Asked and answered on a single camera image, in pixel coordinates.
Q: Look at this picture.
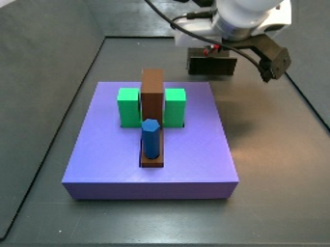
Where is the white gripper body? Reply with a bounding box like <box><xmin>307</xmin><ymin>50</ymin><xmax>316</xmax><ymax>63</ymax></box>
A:
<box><xmin>173</xmin><ymin>18</ymin><xmax>221</xmax><ymax>48</ymax></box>

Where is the red peg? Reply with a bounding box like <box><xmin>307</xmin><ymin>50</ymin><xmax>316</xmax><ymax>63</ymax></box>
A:
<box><xmin>203</xmin><ymin>44</ymin><xmax>220</xmax><ymax>56</ymax></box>

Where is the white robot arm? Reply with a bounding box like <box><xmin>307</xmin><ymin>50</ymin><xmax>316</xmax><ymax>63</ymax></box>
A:
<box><xmin>173</xmin><ymin>0</ymin><xmax>291</xmax><ymax>41</ymax></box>

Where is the purple base board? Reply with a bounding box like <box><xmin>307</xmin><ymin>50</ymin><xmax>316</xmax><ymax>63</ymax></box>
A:
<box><xmin>61</xmin><ymin>82</ymin><xmax>237</xmax><ymax>200</ymax></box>

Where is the black angled holder stand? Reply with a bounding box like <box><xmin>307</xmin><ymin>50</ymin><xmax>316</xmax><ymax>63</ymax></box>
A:
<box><xmin>187</xmin><ymin>48</ymin><xmax>237</xmax><ymax>76</ymax></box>

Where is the green block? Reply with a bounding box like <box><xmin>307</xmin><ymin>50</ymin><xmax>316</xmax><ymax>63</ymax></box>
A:
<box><xmin>117</xmin><ymin>88</ymin><xmax>187</xmax><ymax>127</ymax></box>

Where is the blue hexagonal peg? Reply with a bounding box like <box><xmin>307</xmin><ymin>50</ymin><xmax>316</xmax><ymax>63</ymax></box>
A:
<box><xmin>141</xmin><ymin>119</ymin><xmax>160</xmax><ymax>159</ymax></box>

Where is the black cable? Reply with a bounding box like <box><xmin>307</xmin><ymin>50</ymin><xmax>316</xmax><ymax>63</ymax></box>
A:
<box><xmin>142</xmin><ymin>0</ymin><xmax>264</xmax><ymax>70</ymax></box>

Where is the brown L-shaped bracket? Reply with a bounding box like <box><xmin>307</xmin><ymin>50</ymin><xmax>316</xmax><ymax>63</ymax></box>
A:
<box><xmin>140</xmin><ymin>69</ymin><xmax>164</xmax><ymax>168</ymax></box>

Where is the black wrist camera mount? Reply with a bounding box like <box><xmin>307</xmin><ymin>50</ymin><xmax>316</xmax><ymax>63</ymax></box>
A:
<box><xmin>223</xmin><ymin>34</ymin><xmax>291</xmax><ymax>82</ymax></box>

